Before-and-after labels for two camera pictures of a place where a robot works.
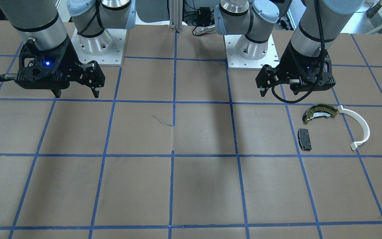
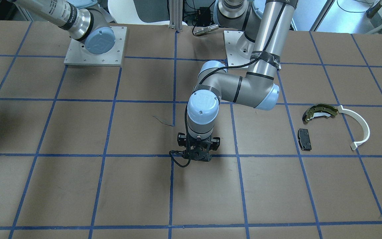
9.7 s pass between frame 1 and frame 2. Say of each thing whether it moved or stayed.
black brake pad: stayed
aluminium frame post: stayed
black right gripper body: moved
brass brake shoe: stayed
